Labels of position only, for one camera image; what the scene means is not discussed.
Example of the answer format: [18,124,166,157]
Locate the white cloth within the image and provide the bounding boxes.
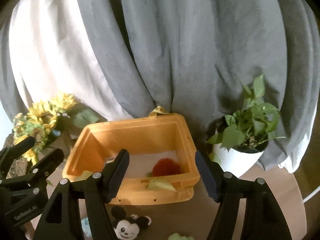
[124,150,179,178]

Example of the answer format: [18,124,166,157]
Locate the red fluffy strawberry plush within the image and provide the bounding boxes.
[147,158,181,192]

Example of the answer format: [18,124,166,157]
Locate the tissue pack blue white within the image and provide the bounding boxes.
[81,217,92,238]

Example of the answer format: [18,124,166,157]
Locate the white floor lamp pole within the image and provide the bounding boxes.
[303,186,320,203]

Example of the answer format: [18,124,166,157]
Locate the sunflower bouquet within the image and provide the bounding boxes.
[12,93,101,165]

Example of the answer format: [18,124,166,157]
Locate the Mickey Mouse plush toy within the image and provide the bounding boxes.
[111,206,152,240]

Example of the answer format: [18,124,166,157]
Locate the white plant pot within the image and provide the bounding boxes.
[209,142,268,178]

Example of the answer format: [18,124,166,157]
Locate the green frog squishy toy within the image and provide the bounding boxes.
[168,233,194,240]

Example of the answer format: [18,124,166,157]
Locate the green potted plant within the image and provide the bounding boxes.
[206,74,285,153]

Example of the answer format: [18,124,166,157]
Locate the orange plastic crate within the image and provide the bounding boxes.
[62,113,200,205]

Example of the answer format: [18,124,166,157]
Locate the white sheer curtain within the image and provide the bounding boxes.
[9,0,130,121]

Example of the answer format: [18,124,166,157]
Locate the grey curtain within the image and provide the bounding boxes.
[1,0,319,173]

